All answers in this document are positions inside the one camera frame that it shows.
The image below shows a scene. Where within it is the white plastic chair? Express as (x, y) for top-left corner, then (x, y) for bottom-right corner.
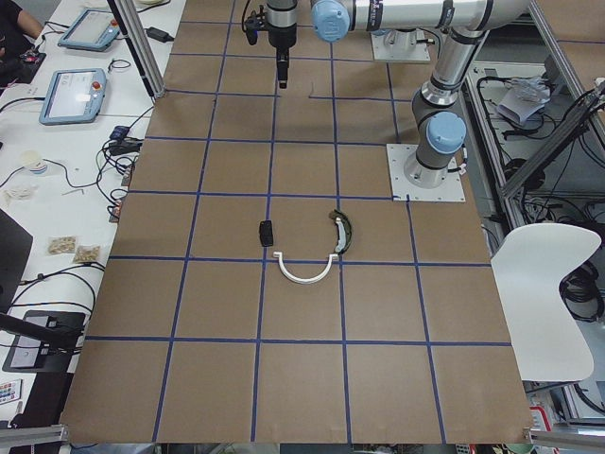
(492, 223), (601, 382)

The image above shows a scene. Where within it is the blue teach pendant far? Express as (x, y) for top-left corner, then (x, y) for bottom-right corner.
(58, 9), (120, 52)

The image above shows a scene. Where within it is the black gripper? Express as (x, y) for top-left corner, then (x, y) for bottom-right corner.
(265, 0), (298, 89)

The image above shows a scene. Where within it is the green and white curved part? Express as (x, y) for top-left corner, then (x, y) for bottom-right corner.
(329, 209), (353, 255)

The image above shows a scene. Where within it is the white curved plastic bracket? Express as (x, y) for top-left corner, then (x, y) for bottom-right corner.
(272, 251), (338, 286)

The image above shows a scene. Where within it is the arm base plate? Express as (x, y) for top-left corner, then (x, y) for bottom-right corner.
(371, 29), (431, 63)
(387, 144), (466, 203)

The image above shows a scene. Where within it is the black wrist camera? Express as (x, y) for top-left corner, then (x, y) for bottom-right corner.
(242, 9), (266, 45)

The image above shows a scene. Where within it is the blue teach pendant near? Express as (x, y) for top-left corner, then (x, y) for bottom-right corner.
(39, 68), (107, 126)

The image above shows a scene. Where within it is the black rectangular block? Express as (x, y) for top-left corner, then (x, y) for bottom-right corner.
(259, 219), (274, 247)

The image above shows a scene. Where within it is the aluminium frame post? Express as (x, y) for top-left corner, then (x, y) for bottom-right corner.
(108, 0), (165, 99)

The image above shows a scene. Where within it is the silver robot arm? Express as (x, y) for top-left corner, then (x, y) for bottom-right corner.
(311, 1), (484, 189)

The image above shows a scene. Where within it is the black power adapter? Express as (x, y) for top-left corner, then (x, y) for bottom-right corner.
(145, 26), (174, 43)

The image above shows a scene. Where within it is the blue teach pendant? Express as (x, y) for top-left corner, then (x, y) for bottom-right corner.
(39, 68), (107, 126)
(58, 9), (120, 52)

